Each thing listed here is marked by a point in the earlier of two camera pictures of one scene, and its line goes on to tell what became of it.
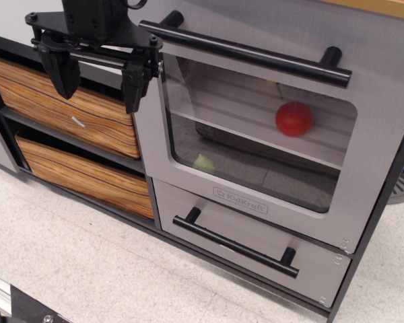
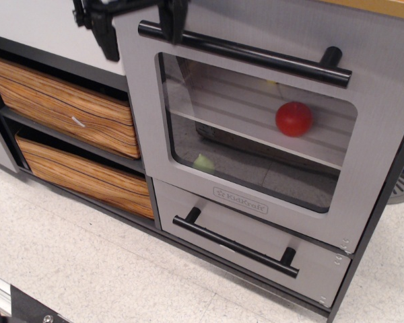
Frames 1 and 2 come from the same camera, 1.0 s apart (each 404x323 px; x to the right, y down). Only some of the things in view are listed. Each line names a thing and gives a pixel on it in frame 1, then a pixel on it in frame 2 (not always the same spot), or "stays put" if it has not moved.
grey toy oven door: x=293 y=147 stays put
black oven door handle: x=172 y=31 stays put
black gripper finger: x=60 y=64 → x=103 y=26
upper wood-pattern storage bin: x=90 y=112 stays put
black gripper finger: x=136 y=79 → x=173 y=19
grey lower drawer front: x=322 y=267 stays put
